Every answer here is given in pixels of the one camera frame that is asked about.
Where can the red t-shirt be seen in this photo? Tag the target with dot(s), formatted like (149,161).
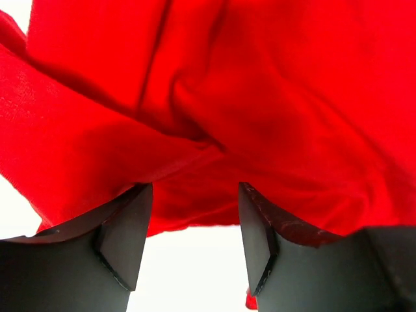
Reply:
(311,102)

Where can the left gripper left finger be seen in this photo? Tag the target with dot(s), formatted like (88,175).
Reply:
(90,263)

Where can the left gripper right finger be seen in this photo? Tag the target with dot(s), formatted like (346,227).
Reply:
(295,266)

